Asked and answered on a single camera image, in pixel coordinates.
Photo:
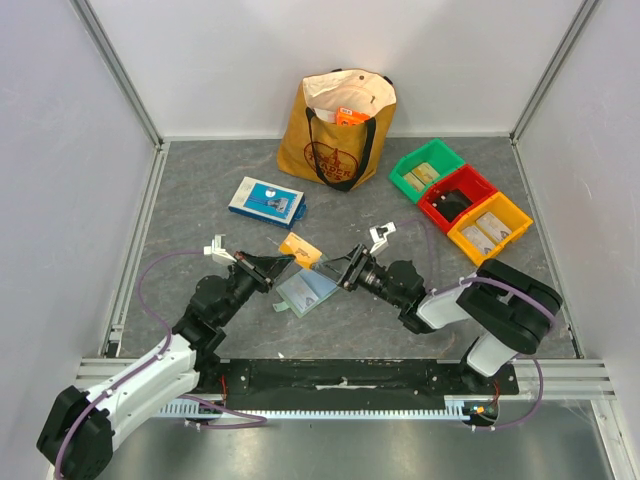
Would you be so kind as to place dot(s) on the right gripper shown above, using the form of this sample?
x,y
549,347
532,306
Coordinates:
x,y
353,267

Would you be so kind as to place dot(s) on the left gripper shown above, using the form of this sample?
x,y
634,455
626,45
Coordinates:
x,y
263,270

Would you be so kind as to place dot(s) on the gold credit card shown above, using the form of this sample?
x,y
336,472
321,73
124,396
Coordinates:
x,y
306,255

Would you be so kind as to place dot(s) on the green card holder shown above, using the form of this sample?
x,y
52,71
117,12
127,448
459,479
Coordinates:
x,y
303,291

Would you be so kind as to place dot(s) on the black credit card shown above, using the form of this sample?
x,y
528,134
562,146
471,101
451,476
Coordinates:
x,y
451,204

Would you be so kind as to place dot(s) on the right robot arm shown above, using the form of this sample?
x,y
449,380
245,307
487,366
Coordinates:
x,y
515,310

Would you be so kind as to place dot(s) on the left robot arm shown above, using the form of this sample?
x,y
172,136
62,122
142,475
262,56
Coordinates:
x,y
84,428

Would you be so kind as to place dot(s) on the gold card in green bin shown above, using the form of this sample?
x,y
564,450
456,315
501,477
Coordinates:
x,y
425,172

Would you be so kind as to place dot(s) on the silver card in yellow bin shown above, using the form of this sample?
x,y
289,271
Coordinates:
x,y
493,227

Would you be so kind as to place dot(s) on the blue white product box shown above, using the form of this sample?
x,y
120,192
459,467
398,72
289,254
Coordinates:
x,y
268,202

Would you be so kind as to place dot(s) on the brown tote bag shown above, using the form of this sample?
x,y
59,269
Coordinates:
x,y
315,148

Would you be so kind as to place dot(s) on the green plastic bin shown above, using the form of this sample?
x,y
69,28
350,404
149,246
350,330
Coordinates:
x,y
438,154

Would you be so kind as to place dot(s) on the orange box in bag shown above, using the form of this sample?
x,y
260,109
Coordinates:
x,y
348,117

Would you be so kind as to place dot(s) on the red plastic bin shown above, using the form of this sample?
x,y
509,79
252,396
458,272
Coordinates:
x,y
467,179

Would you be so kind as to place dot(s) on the yellow plastic bin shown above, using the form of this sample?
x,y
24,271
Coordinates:
x,y
502,207

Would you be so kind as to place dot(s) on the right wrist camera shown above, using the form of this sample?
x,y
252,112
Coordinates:
x,y
379,235

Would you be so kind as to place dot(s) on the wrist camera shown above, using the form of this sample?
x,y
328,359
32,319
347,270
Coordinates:
x,y
379,235
217,251

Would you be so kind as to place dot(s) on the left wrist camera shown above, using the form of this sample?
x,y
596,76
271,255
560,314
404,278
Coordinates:
x,y
217,251

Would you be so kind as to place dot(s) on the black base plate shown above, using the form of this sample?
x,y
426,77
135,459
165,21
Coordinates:
x,y
245,376

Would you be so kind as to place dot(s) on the slotted cable duct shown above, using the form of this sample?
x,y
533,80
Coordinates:
x,y
452,410

